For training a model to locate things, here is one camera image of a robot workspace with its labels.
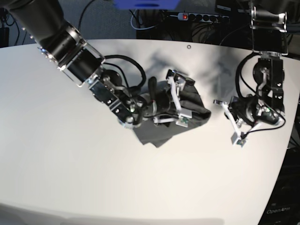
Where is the black cable on floor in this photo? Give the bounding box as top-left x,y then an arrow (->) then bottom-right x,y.
0,7 -> 29,46

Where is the grey T-shirt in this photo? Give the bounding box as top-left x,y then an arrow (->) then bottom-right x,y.
134,74 -> 211,148

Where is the white cable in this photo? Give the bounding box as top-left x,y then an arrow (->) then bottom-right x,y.
130,9 -> 179,30

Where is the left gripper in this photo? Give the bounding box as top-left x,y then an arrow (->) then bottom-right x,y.
213,96 -> 261,136

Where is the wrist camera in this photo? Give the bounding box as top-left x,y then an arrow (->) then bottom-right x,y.
231,132 -> 247,147
176,108 -> 192,128

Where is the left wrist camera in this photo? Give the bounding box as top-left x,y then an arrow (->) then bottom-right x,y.
231,132 -> 247,147

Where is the white power strip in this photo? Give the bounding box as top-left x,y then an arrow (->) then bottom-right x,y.
176,12 -> 230,23

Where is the blue plastic box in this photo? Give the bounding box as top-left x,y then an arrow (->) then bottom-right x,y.
113,0 -> 180,10

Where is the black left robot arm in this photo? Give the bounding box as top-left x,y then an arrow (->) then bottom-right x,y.
214,0 -> 299,139

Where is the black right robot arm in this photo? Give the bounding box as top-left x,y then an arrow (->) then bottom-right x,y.
0,0 -> 193,128

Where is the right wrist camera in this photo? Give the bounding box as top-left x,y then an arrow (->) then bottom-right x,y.
176,108 -> 192,128

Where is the black OpenArm base box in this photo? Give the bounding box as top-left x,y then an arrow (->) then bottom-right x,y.
259,147 -> 300,225

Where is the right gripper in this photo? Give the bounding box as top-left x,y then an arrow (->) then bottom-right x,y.
152,70 -> 195,124

